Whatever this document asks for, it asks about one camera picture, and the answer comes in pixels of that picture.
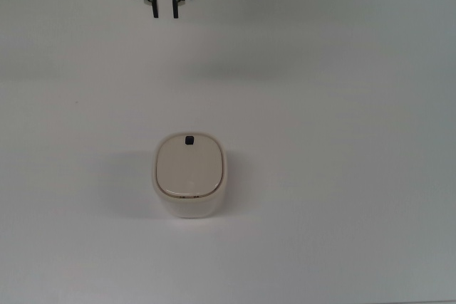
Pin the cream trash can lid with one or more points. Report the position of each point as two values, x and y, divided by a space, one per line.
189 168

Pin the small cream trash can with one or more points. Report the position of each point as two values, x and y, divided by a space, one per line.
190 206

